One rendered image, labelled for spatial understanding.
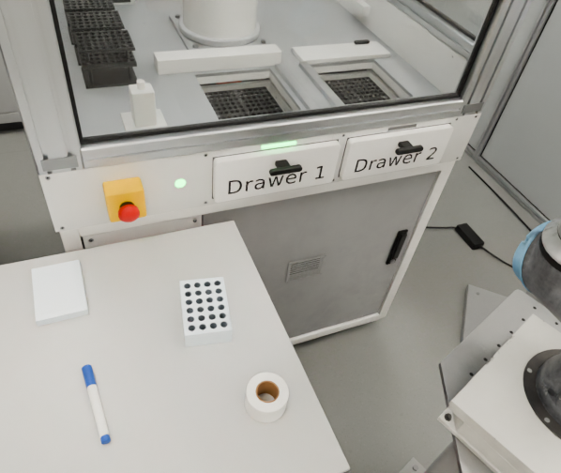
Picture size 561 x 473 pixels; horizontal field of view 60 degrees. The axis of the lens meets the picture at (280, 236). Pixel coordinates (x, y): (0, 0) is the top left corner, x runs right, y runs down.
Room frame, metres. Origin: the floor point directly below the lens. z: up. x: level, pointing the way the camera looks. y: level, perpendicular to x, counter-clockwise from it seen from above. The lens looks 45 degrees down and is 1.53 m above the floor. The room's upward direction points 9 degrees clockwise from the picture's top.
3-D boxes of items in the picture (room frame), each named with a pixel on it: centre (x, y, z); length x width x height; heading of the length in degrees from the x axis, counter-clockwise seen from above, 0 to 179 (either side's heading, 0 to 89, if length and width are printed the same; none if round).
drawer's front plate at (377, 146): (1.01, -0.25, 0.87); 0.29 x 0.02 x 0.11; 119
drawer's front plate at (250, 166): (0.86, 0.03, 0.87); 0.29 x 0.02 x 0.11; 119
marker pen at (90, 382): (0.33, 0.25, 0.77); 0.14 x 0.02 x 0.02; 34
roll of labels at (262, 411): (0.38, -0.02, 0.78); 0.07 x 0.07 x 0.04
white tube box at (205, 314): (0.53, 0.12, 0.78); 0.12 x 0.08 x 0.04; 19
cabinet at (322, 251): (1.31, 0.21, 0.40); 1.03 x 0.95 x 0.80; 119
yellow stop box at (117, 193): (0.69, 0.31, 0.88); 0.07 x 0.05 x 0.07; 119
